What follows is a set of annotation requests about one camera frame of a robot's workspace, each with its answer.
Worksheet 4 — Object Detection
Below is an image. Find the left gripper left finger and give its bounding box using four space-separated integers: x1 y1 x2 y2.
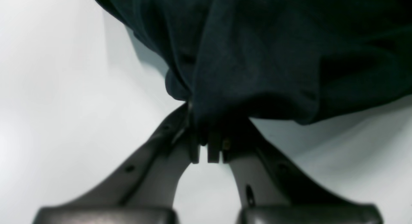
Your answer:
33 102 200 224

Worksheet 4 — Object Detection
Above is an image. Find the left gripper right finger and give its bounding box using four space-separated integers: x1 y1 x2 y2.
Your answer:
208 119 383 224

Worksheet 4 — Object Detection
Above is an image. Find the plain black T-shirt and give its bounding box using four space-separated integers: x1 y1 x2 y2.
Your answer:
95 0 412 141

